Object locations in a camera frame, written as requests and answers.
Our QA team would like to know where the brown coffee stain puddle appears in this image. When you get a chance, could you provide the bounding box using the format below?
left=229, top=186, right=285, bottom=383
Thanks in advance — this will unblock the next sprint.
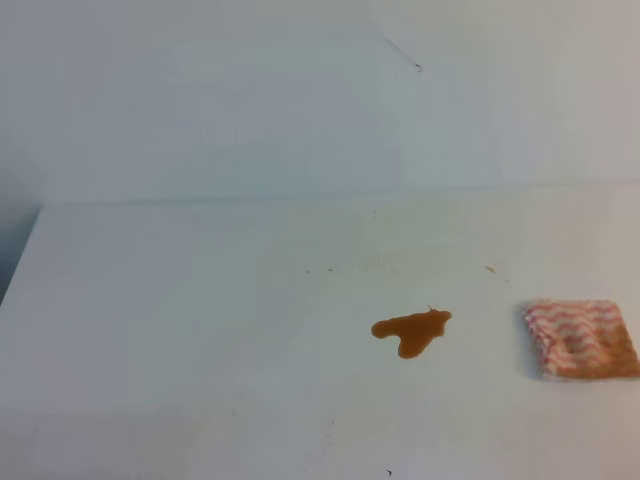
left=371, top=308, right=452, bottom=360

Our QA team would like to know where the pink striped white rag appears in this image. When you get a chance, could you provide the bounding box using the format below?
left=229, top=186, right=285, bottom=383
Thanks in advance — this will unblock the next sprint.
left=521, top=300, right=639, bottom=382

